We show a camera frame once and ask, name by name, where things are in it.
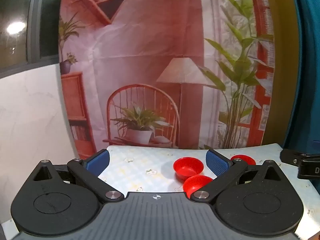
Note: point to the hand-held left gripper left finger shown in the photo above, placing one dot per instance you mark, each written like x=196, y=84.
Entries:
x=98, y=162

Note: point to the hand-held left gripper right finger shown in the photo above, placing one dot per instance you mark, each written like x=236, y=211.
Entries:
x=217, y=163

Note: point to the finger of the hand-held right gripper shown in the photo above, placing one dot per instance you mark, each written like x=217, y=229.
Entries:
x=310, y=170
x=292, y=157

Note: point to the red plastic bowl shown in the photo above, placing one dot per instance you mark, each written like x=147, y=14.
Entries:
x=196, y=183
x=187, y=166
x=243, y=158

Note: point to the floral checked tablecloth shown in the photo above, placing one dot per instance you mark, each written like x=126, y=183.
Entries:
x=140, y=165

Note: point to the teal curtain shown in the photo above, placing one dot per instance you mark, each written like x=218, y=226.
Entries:
x=308, y=67

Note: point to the printed room scene backdrop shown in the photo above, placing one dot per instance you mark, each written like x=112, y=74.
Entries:
x=150, y=42

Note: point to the dark window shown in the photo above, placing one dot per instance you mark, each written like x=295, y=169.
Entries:
x=22, y=17

